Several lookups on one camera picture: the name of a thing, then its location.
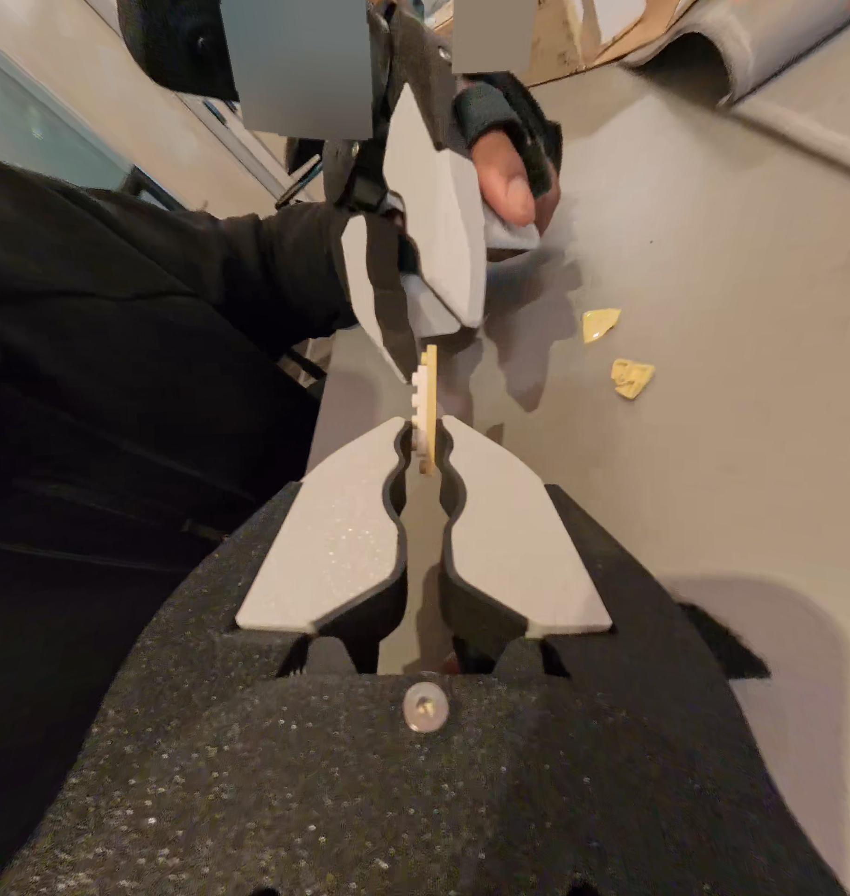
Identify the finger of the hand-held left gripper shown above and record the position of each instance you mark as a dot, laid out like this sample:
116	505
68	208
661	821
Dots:
355	273
439	224

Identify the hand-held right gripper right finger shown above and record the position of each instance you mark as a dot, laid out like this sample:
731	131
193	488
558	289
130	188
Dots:
523	560

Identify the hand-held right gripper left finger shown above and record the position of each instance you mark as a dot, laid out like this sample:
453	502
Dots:
327	553

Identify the tan half-round brick plate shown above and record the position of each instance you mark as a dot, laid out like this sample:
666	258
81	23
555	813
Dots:
432	392

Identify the long white brick plate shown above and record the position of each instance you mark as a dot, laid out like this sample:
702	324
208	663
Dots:
419	413

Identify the person's left forearm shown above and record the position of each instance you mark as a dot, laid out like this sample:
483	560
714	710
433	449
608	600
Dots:
257	266

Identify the grey desk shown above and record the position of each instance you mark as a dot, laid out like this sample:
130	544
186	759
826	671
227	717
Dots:
712	434

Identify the person's left hand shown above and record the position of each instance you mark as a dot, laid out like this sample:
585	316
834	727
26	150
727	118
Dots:
505	182

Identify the tan quarter-round tile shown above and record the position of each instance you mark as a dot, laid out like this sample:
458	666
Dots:
600	325

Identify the tan wedge plate with clip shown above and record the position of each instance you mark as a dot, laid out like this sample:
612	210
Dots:
633	378

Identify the person's black jacket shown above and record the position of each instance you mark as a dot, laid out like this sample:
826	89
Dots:
82	455

